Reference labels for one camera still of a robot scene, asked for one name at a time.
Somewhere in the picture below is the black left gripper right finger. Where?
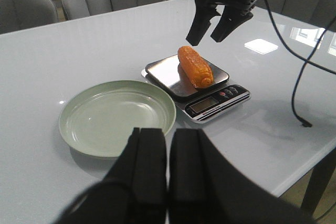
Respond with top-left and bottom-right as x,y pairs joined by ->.
169,129 -> 315,223

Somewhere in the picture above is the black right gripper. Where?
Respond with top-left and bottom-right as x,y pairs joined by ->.
186,0 -> 256,46

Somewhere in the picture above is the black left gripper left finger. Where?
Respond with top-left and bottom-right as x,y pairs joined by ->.
56,128 -> 166,223

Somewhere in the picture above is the orange corn cob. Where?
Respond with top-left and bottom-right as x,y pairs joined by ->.
177,46 -> 214,89

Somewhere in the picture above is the digital kitchen scale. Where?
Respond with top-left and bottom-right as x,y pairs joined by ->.
141,51 -> 251,124

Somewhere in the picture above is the light green plate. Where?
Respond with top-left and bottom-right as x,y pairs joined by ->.
58,80 -> 176,159

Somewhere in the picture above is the black table leg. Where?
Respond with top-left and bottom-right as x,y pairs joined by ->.
300,148 -> 335,215

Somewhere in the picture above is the grey upholstered chair left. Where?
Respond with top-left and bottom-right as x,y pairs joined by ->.
1,0 -> 58,34

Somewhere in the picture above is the black hanging cable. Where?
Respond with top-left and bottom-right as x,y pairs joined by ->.
251,0 -> 336,128

